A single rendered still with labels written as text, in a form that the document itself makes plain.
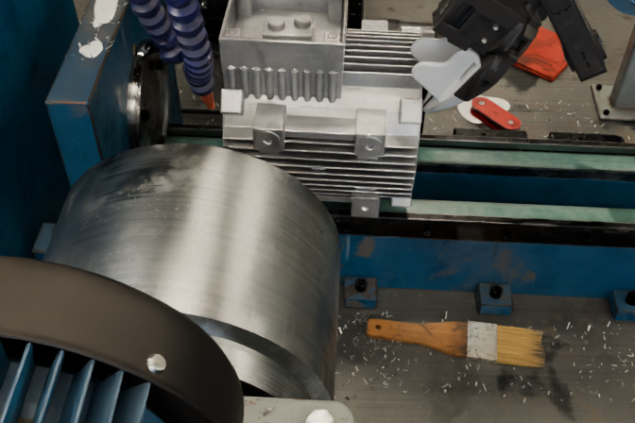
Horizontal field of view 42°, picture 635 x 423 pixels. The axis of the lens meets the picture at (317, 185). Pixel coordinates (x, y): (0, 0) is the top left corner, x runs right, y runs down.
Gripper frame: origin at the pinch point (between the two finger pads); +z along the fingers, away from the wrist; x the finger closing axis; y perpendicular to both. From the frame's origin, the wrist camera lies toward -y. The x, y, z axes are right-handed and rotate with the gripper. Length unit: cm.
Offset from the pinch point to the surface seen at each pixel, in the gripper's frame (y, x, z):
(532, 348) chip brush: -25.6, 9.2, 17.6
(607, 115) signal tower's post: -40, -33, 9
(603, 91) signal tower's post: -40, -38, 9
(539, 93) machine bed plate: -32, -38, 15
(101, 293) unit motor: 29, 44, -14
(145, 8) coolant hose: 29.7, 11.1, -2.9
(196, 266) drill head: 20.1, 27.7, 2.9
